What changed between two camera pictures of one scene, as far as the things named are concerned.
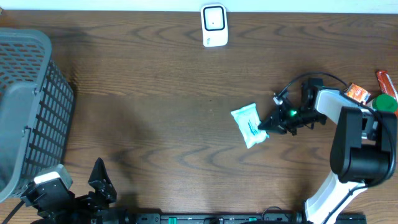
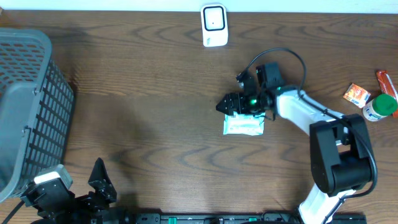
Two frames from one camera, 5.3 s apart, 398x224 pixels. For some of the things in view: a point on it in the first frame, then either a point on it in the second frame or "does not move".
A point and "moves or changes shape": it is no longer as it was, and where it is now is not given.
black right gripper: (277, 119) -> (241, 107)
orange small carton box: (357, 93) does not move
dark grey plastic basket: (37, 104) does not move
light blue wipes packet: (247, 121) moves or changes shape
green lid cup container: (385, 102) does not move
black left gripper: (68, 198) does not move
